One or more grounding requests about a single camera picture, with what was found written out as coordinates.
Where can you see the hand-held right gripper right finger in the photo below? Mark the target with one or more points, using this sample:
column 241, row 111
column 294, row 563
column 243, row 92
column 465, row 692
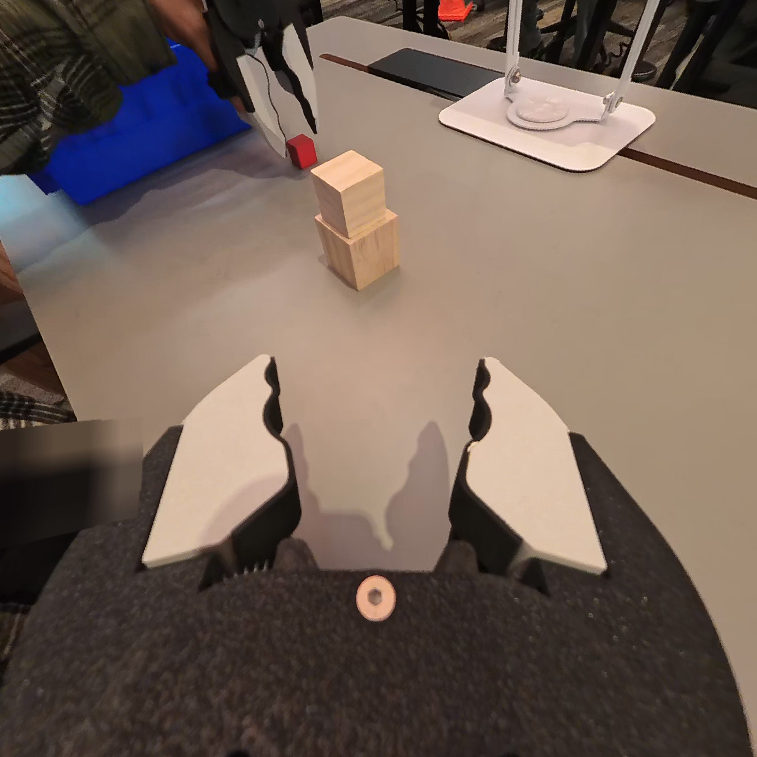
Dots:
column 526, row 485

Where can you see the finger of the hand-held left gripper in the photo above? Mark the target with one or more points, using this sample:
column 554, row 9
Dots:
column 298, row 59
column 260, row 94

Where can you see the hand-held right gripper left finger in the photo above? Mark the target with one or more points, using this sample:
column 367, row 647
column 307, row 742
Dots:
column 219, row 479

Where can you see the red wooden cube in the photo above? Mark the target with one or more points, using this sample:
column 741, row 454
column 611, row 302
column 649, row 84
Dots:
column 303, row 151

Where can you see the blue plastic bin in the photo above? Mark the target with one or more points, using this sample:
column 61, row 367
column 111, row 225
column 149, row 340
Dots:
column 136, row 136

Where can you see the medium plain wooden cube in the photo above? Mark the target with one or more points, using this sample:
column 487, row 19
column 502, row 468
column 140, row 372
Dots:
column 349, row 195

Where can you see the large plain wooden cube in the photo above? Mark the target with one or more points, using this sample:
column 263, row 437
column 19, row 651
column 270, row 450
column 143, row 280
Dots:
column 369, row 254

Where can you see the person's left forearm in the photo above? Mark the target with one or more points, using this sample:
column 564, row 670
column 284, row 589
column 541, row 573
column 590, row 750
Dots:
column 59, row 71

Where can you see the person's left hand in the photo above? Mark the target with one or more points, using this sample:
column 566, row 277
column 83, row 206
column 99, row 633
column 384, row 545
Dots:
column 183, row 18

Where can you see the orange traffic cone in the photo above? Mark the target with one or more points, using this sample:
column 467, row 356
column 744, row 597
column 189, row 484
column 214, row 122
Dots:
column 455, row 9

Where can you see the person's plaid shirt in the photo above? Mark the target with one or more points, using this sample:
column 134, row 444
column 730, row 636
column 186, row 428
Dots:
column 32, row 411

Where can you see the black chair armrest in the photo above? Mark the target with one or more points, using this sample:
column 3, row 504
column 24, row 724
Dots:
column 18, row 331

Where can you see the white document stand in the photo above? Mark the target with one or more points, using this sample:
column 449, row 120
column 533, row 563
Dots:
column 550, row 130

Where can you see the brown wooden panel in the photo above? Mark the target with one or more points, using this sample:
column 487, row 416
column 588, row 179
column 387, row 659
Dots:
column 9, row 278

